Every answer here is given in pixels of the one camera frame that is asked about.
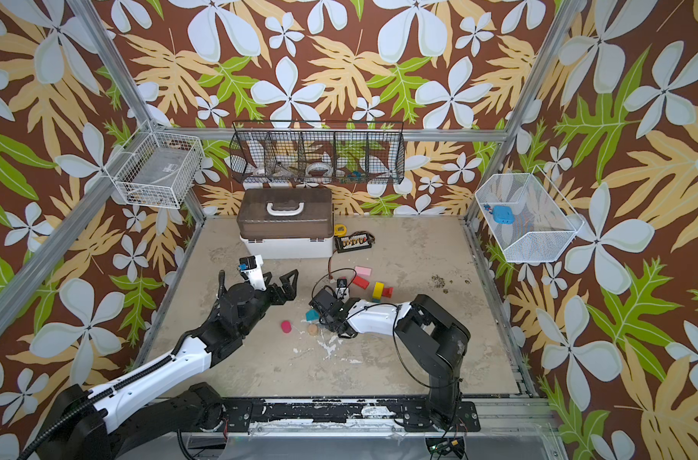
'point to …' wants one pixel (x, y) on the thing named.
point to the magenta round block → (286, 327)
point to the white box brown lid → (285, 223)
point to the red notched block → (387, 292)
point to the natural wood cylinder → (313, 329)
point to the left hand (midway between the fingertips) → (283, 269)
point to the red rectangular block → (359, 281)
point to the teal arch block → (312, 315)
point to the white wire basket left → (156, 169)
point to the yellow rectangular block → (378, 290)
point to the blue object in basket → (503, 215)
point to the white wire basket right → (544, 221)
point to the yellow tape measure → (339, 230)
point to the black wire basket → (319, 152)
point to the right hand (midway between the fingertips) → (335, 315)
